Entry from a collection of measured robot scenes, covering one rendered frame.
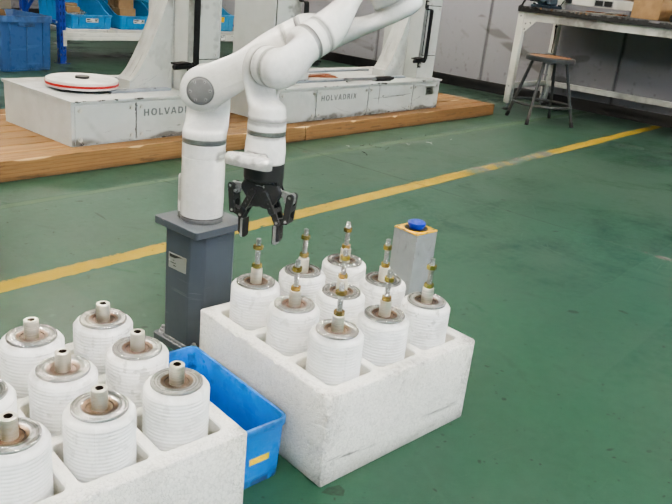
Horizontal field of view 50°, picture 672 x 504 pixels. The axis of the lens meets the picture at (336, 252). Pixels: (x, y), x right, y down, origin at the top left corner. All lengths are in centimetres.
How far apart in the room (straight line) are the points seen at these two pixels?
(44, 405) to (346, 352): 48
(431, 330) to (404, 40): 357
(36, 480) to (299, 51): 79
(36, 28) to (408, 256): 433
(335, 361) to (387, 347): 12
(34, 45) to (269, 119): 441
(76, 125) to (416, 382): 209
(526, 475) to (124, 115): 233
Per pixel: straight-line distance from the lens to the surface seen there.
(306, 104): 396
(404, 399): 137
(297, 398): 128
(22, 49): 559
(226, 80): 149
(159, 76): 351
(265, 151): 132
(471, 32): 688
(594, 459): 155
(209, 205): 157
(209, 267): 160
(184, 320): 165
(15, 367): 122
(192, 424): 109
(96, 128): 317
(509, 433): 155
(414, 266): 163
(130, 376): 116
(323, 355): 125
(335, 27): 137
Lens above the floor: 82
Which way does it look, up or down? 21 degrees down
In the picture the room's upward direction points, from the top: 6 degrees clockwise
